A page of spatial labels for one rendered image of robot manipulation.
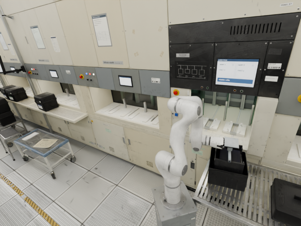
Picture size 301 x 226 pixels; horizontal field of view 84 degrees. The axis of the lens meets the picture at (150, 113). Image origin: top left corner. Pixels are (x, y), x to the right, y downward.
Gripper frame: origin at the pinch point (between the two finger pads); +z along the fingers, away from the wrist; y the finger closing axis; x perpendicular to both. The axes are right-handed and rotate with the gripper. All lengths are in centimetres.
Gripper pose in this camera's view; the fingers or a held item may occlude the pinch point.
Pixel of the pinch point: (230, 144)
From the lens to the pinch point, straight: 146.8
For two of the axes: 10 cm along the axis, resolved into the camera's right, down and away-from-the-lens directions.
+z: 9.2, 1.0, -3.7
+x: -0.8, -8.9, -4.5
